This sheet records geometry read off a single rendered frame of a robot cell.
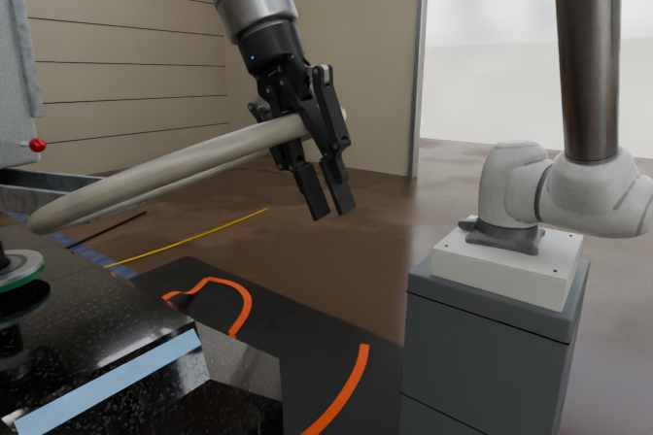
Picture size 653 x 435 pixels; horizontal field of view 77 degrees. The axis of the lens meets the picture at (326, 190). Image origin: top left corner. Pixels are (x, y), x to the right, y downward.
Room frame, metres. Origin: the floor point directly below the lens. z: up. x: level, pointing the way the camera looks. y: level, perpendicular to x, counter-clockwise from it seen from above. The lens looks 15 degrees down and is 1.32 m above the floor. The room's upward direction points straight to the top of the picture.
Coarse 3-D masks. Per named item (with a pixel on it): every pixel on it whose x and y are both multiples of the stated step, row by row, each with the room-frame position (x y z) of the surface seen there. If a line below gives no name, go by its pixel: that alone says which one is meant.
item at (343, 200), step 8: (328, 168) 0.48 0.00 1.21; (328, 176) 0.48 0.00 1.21; (328, 184) 0.48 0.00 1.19; (336, 184) 0.48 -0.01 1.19; (344, 184) 0.49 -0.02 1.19; (336, 192) 0.48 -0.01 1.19; (344, 192) 0.49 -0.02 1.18; (336, 200) 0.48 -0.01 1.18; (344, 200) 0.48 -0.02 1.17; (352, 200) 0.49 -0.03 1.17; (336, 208) 0.48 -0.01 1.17; (344, 208) 0.48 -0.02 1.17; (352, 208) 0.49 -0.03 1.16
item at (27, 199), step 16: (0, 176) 0.93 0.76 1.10; (16, 176) 0.91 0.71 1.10; (32, 176) 0.89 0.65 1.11; (48, 176) 0.87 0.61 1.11; (64, 176) 0.85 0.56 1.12; (80, 176) 0.84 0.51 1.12; (0, 192) 0.76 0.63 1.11; (16, 192) 0.74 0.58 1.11; (32, 192) 0.72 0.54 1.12; (48, 192) 0.71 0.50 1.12; (64, 192) 0.70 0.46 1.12; (0, 208) 0.76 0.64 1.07; (16, 208) 0.75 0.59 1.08; (32, 208) 0.73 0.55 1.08; (128, 208) 0.75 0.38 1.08
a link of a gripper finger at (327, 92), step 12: (312, 72) 0.48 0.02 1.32; (324, 84) 0.48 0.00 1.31; (324, 96) 0.48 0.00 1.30; (336, 96) 0.49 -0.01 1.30; (324, 108) 0.48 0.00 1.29; (336, 108) 0.49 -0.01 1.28; (324, 120) 0.48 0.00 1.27; (336, 120) 0.48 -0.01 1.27; (336, 132) 0.47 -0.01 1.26; (348, 132) 0.49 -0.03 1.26; (336, 144) 0.47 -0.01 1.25
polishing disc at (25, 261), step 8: (8, 256) 0.96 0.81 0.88; (16, 256) 0.96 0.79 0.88; (24, 256) 0.96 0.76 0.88; (32, 256) 0.96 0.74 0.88; (40, 256) 0.96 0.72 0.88; (16, 264) 0.92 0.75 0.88; (24, 264) 0.92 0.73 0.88; (32, 264) 0.92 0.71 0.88; (40, 264) 0.93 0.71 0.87; (0, 272) 0.87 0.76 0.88; (8, 272) 0.87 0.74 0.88; (16, 272) 0.87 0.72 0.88; (24, 272) 0.88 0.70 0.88; (32, 272) 0.89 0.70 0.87; (0, 280) 0.84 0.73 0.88; (8, 280) 0.84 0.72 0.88; (16, 280) 0.85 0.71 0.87
